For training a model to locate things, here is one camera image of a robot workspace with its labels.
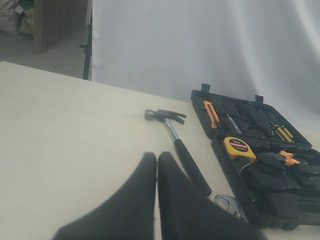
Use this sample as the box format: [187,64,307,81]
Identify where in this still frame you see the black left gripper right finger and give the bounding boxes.
[157,151,266,240]

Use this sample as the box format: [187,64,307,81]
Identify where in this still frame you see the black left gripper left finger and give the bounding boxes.
[53,152,157,240]

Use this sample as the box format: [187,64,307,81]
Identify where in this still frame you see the claw hammer black grip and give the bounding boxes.
[143,108,213,195]

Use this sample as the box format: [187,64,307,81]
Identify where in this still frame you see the adjustable wrench black handle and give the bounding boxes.
[214,194,249,223]

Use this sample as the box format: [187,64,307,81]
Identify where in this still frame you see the black plastic tool case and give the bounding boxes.
[190,84,320,230]

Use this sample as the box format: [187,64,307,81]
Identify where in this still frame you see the yellow tape measure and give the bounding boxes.
[223,136,257,163]

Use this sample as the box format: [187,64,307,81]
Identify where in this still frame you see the orange utility knife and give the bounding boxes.
[203,100,222,129]

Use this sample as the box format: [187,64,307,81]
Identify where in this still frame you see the clear voltage tester screwdriver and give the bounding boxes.
[223,109,243,135]

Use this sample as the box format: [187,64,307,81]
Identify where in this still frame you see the long yellow black screwdriver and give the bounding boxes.
[269,118,294,143]

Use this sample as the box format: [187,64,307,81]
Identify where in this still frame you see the black backdrop stand pole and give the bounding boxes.
[79,12,93,80]

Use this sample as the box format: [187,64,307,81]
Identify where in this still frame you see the white backdrop cloth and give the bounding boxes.
[92,0,320,149]

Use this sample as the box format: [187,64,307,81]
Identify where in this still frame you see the white sack in background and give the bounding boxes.
[0,0,24,36]

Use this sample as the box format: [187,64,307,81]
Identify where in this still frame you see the orange handled pliers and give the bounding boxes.
[259,150,301,168]

